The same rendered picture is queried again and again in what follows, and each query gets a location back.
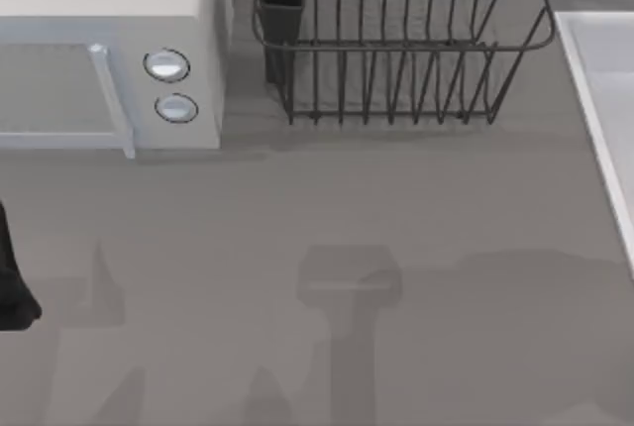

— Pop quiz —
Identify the small silver microwave knob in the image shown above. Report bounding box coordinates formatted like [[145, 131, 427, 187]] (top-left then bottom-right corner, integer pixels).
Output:
[[154, 92, 200, 125]]

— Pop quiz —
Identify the large silver microwave knob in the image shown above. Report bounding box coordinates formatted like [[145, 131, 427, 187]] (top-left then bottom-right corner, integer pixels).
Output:
[[142, 48, 191, 84]]

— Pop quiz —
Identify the microwave oven door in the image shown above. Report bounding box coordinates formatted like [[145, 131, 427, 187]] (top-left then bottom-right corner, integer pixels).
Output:
[[0, 17, 136, 159]]

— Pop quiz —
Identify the white sink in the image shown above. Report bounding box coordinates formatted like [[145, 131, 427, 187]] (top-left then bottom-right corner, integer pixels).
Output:
[[553, 10, 634, 282]]

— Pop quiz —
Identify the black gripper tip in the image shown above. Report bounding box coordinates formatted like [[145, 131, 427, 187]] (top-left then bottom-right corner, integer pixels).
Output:
[[0, 202, 43, 332]]

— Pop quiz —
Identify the dark wire dish rack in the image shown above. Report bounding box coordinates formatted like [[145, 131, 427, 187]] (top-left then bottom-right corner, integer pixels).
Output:
[[251, 0, 556, 127]]

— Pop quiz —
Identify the microwave door handle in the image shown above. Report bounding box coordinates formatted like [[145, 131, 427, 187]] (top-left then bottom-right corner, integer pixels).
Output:
[[88, 43, 137, 160]]

